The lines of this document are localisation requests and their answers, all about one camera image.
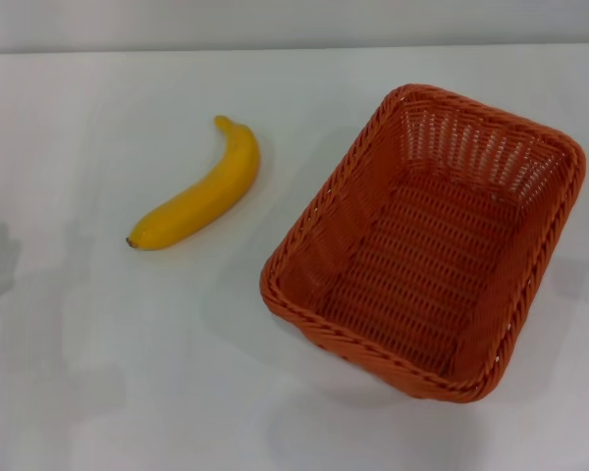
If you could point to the yellow banana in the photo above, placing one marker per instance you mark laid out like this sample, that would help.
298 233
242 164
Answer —
201 201

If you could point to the orange woven plastic basket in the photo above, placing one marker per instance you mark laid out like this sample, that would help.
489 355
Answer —
422 275

